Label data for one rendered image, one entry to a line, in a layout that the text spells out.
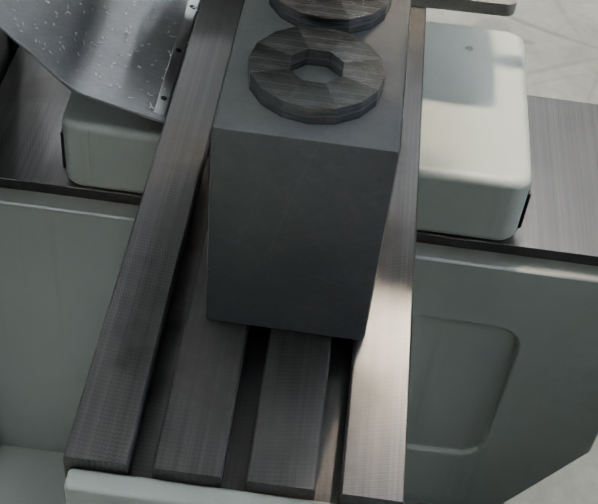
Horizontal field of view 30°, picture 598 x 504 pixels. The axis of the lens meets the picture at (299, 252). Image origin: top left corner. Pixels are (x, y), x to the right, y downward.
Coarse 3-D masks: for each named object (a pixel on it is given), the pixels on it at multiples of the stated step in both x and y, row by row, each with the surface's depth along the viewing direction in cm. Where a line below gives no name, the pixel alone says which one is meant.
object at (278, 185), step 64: (256, 0) 79; (320, 0) 78; (384, 0) 78; (256, 64) 72; (320, 64) 74; (384, 64) 75; (256, 128) 69; (320, 128) 70; (384, 128) 70; (256, 192) 73; (320, 192) 72; (384, 192) 71; (256, 256) 77; (320, 256) 76; (256, 320) 82; (320, 320) 81
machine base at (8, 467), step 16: (0, 448) 155; (16, 448) 155; (0, 464) 153; (16, 464) 154; (32, 464) 154; (48, 464) 154; (0, 480) 152; (16, 480) 152; (32, 480) 152; (48, 480) 152; (64, 480) 152; (0, 496) 150; (16, 496) 150; (32, 496) 150; (48, 496) 150; (64, 496) 151
